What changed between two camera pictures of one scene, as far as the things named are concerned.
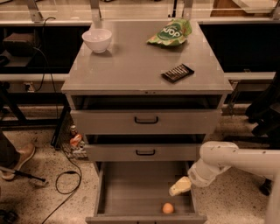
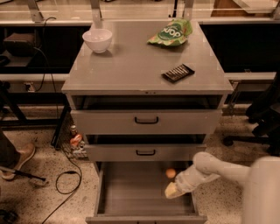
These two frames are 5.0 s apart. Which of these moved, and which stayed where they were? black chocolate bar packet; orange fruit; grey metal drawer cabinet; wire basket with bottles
Moved: orange fruit
Stayed: grey metal drawer cabinet; wire basket with bottles; black chocolate bar packet
